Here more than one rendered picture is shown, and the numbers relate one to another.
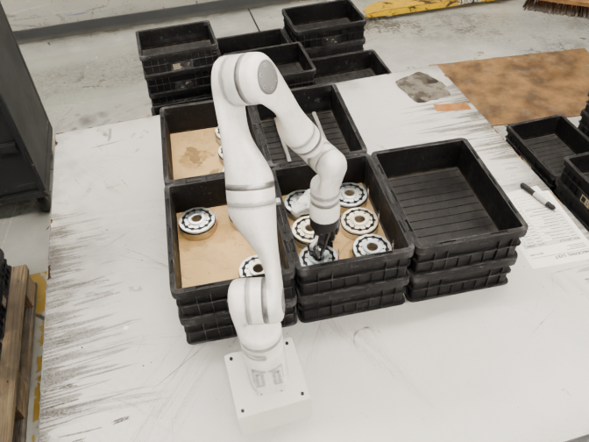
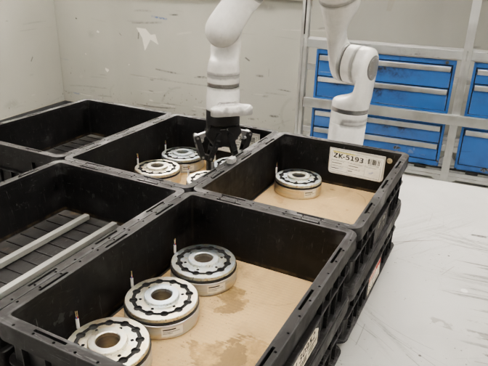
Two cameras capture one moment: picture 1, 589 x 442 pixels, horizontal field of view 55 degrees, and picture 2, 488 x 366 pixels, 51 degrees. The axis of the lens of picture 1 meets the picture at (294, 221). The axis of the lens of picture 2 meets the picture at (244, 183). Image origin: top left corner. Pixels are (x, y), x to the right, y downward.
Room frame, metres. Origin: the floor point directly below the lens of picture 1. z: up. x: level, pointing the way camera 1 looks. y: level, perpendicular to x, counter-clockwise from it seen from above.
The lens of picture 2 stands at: (1.86, 0.62, 1.29)
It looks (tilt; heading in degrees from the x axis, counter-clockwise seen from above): 23 degrees down; 216
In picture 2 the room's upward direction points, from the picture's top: 2 degrees clockwise
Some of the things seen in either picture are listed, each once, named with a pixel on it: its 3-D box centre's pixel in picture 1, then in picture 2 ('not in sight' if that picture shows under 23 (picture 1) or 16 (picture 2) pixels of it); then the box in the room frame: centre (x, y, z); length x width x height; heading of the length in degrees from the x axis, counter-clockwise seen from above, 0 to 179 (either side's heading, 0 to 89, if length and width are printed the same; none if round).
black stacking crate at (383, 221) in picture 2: (227, 241); (308, 199); (1.04, 0.18, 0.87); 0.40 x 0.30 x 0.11; 9
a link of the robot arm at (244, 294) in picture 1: (255, 312); (354, 80); (0.68, 0.09, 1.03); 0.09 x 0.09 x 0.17; 89
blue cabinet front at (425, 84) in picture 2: not in sight; (376, 107); (-0.77, -0.41, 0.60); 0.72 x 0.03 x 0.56; 103
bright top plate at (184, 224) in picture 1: (196, 219); not in sight; (1.13, 0.27, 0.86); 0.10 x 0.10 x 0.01
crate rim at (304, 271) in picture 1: (337, 209); (181, 148); (1.09, -0.11, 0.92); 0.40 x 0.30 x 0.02; 9
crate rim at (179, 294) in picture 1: (224, 227); (311, 175); (1.04, 0.18, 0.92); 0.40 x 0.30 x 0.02; 9
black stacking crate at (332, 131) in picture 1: (305, 137); (39, 250); (1.48, -0.05, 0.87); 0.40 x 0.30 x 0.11; 9
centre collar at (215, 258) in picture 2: not in sight; (203, 258); (1.33, 0.16, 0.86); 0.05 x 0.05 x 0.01
